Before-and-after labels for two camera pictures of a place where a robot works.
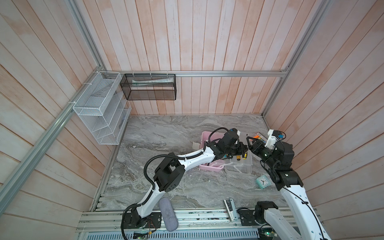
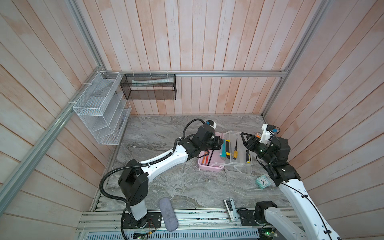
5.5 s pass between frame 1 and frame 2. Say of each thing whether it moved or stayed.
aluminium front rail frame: stayed
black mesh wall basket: stayed
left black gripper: moved
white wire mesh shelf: stayed
